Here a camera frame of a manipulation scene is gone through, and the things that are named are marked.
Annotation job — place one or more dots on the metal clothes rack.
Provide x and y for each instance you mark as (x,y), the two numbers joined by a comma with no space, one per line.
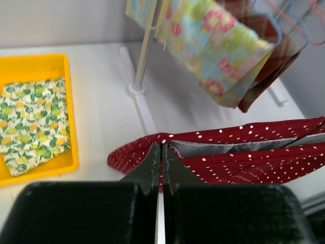
(166,96)

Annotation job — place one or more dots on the pastel floral skirt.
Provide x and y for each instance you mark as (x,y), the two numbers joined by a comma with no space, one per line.
(224,55)

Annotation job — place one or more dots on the yellow plastic tray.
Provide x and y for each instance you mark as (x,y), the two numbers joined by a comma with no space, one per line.
(27,68)

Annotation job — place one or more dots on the lemon print cloth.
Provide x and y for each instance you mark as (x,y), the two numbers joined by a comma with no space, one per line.
(34,123)

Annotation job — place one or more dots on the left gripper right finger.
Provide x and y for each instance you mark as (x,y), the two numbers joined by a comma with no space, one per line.
(175,172)

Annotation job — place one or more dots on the red plaid skirt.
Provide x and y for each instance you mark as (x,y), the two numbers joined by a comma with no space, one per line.
(280,59)

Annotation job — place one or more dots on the red polka dot skirt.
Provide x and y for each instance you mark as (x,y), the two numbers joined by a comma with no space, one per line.
(259,153)

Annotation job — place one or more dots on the blue wire hanger left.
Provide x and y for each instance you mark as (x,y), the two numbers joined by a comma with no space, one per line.
(271,31)

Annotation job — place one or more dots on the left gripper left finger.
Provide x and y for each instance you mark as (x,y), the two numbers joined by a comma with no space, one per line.
(147,173)

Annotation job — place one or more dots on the pink wire hanger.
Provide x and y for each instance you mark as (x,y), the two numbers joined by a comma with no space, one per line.
(279,10)
(315,22)

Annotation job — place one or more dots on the blue wire hanger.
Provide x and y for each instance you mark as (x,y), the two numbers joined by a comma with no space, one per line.
(293,25)
(271,31)

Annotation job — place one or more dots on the blue wire hanger right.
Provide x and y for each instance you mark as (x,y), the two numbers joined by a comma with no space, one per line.
(293,25)

